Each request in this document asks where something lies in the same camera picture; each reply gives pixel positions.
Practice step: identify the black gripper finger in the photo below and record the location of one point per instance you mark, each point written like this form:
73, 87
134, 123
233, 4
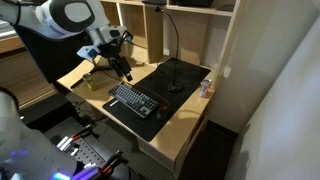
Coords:
117, 66
126, 70

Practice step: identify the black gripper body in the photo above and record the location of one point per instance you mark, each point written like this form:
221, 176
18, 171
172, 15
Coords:
112, 49

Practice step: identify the black mechanical keyboard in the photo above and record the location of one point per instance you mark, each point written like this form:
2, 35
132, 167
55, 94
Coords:
134, 98

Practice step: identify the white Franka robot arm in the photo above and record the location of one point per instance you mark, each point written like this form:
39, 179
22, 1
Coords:
56, 16

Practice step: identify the white robot base link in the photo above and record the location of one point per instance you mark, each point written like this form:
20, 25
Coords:
30, 150

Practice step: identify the yellow green drink can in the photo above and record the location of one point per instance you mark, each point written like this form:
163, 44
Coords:
90, 82

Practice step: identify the black desk mat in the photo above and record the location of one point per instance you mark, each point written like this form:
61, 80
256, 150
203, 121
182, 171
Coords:
156, 96

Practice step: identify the black gooseneck desk lamp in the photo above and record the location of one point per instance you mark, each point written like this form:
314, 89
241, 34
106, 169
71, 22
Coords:
174, 87

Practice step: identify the black computer mouse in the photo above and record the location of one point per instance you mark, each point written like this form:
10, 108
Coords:
163, 113

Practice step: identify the wooden shelf unit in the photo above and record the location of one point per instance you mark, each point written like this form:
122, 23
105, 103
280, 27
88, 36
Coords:
193, 33

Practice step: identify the red white soda can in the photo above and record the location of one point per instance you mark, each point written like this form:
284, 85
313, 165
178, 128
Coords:
205, 88

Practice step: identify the wooden desk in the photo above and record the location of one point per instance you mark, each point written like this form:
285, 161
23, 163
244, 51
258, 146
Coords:
180, 133

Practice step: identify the wooden slatted cabinet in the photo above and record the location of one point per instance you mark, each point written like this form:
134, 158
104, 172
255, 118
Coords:
23, 80

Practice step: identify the black device on shelf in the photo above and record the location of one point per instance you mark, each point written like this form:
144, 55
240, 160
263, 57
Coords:
195, 2

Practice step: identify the white label on shelf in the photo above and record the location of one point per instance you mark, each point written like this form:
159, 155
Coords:
227, 72

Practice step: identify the blue white wrist camera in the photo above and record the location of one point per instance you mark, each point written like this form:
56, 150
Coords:
87, 52

